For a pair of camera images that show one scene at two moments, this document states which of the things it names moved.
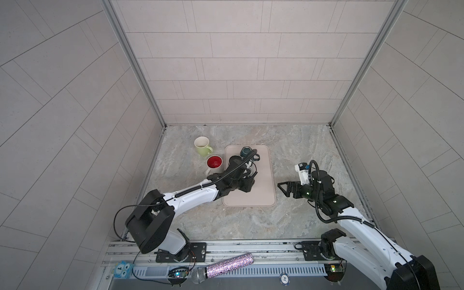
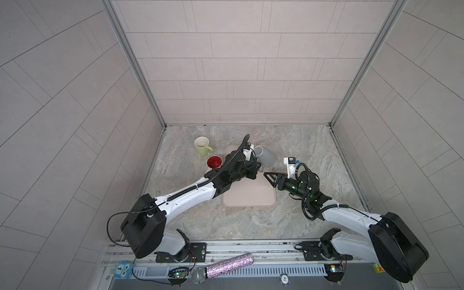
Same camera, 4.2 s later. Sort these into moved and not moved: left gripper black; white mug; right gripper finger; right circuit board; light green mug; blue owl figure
Moved: right gripper finger; left gripper black
Not moved: blue owl figure; light green mug; right circuit board; white mug
